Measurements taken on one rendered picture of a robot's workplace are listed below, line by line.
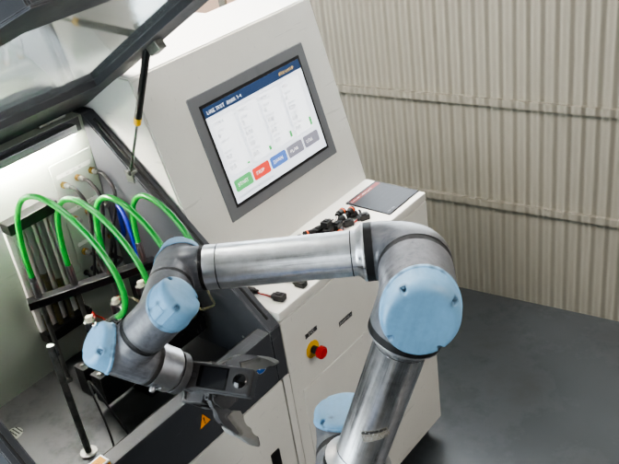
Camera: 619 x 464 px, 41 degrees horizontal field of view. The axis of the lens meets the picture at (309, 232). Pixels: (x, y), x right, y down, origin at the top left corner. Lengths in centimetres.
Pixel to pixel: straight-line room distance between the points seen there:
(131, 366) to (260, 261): 26
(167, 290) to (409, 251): 36
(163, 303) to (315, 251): 25
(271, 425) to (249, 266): 93
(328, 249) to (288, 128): 111
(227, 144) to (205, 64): 21
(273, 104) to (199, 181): 34
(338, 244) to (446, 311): 23
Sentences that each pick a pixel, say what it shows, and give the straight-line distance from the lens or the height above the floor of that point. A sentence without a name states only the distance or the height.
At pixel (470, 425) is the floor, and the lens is 311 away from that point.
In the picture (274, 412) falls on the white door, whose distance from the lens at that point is 218.
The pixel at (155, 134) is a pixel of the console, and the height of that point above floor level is 141.
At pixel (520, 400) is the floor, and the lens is 322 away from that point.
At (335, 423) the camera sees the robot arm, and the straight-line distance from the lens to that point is 151.
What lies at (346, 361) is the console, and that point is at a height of 66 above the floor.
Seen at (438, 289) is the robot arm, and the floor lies 150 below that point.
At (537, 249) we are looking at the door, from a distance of 353.
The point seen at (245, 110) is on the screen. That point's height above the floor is 135.
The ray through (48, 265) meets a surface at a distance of 222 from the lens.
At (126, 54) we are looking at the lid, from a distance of 190.
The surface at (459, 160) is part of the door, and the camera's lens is 346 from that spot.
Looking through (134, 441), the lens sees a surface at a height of 95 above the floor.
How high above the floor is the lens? 217
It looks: 30 degrees down
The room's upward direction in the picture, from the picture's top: 9 degrees counter-clockwise
